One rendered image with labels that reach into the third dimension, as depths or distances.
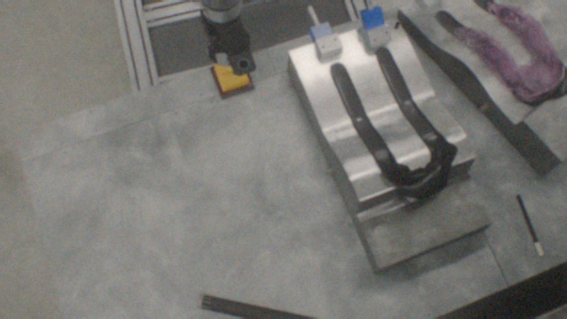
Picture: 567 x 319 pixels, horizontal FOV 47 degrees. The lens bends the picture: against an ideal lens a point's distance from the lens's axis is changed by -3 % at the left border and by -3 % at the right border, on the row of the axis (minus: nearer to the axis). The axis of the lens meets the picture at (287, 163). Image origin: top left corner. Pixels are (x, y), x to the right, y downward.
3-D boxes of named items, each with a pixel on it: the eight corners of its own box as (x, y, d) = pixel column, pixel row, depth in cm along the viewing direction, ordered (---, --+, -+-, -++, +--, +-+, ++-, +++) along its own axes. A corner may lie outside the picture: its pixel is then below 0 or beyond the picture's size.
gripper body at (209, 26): (235, 14, 141) (232, -19, 130) (248, 47, 139) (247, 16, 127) (200, 25, 140) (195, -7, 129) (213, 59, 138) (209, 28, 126)
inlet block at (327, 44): (298, 17, 151) (299, 3, 146) (318, 11, 152) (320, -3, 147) (319, 66, 147) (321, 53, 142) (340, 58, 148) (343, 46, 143)
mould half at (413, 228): (286, 70, 154) (289, 40, 141) (390, 36, 158) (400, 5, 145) (375, 274, 139) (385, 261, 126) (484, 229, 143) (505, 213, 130)
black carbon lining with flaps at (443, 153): (323, 70, 146) (327, 49, 138) (390, 48, 149) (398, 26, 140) (389, 215, 136) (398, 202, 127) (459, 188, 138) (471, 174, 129)
